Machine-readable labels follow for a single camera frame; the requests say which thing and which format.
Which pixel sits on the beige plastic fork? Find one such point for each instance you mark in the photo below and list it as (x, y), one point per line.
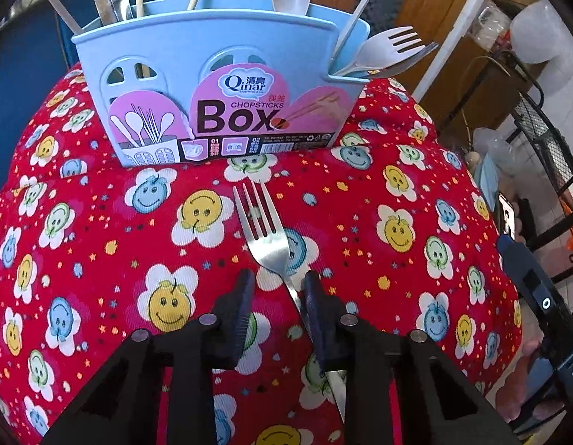
(393, 46)

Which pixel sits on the blue plastic chopstick box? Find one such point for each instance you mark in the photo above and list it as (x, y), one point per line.
(152, 46)

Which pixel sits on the black metal rack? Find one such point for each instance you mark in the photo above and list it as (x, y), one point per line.
(546, 125)

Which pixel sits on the clear plastic bag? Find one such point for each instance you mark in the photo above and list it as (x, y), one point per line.
(500, 148)

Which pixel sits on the red smiley flower tablecloth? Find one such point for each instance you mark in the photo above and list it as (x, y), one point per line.
(105, 222)

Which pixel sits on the blue counter cabinet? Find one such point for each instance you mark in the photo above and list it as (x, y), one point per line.
(22, 69)

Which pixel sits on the white plastic bag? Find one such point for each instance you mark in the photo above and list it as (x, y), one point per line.
(541, 28)

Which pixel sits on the wooden door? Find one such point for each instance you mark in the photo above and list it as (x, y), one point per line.
(430, 4)

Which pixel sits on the grey chopstick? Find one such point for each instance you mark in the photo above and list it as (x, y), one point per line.
(358, 18)
(64, 11)

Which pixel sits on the metal fork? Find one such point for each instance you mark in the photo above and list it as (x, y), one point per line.
(409, 65)
(263, 250)

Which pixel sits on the person's right hand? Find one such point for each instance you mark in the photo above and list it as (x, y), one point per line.
(509, 398)

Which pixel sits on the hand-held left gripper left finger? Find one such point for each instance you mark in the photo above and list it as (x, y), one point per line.
(238, 324)

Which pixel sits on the phone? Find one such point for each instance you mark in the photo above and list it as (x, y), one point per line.
(507, 215)

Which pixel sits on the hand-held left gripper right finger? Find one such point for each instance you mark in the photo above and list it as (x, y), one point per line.
(321, 329)

